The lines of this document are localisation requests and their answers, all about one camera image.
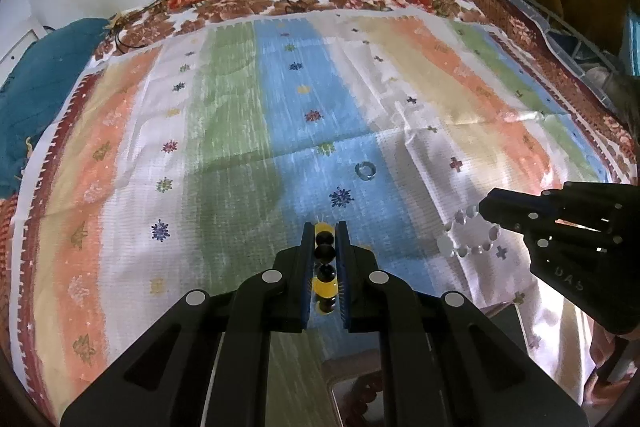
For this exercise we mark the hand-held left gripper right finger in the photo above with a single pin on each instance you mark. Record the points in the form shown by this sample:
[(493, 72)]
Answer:
[(343, 267)]

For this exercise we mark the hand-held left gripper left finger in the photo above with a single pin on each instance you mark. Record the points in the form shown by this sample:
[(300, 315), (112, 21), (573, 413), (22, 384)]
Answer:
[(305, 267)]

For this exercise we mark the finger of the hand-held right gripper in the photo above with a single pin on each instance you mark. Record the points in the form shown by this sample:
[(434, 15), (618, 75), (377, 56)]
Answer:
[(595, 202), (505, 204)]

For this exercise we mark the striped colourful cloth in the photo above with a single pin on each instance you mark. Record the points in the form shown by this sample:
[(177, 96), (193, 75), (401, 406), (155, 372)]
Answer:
[(225, 132)]

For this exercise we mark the teal blanket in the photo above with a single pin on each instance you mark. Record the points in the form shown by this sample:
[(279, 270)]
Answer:
[(40, 82)]

